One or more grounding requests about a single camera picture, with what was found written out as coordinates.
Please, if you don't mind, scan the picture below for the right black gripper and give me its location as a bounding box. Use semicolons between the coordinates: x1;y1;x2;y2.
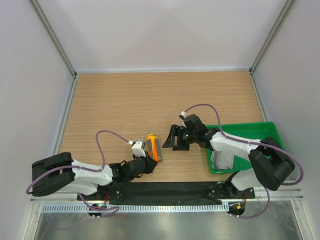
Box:
163;124;198;151

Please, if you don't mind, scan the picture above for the grey orange happy towel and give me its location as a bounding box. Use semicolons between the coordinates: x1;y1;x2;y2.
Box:
146;130;163;163

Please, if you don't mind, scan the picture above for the grey panda towel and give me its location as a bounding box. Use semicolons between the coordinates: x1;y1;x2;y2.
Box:
210;151;234;171

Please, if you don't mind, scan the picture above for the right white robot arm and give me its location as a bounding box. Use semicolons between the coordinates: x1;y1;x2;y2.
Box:
162;114;295;198

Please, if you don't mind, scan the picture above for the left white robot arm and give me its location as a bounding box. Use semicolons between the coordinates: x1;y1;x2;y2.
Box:
26;152;158;200

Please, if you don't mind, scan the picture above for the green plastic tray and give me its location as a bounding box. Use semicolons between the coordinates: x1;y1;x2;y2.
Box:
206;121;284;174

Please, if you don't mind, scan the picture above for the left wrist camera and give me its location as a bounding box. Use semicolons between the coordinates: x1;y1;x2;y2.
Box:
131;140;146;157

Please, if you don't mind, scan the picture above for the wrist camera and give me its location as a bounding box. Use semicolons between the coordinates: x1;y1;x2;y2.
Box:
131;140;146;157
178;111;188;120

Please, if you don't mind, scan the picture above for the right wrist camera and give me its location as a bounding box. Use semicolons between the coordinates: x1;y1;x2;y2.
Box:
178;111;188;120

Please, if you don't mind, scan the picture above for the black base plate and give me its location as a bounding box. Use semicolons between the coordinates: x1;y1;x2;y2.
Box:
83;181;256;206

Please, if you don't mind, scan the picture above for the slotted cable duct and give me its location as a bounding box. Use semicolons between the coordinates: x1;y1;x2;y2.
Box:
41;202;229;214

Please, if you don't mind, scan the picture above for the front aluminium rail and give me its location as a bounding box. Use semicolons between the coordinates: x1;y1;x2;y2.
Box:
29;180;305;204

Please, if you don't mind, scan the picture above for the right aluminium frame post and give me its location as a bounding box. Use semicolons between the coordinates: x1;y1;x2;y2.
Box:
249;0;297;75

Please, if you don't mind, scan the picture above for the aluminium frame post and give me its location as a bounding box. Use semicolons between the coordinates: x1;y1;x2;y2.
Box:
249;0;297;75
28;0;77;78

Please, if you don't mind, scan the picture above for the left aluminium frame post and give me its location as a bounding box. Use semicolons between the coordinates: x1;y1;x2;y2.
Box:
28;0;77;78

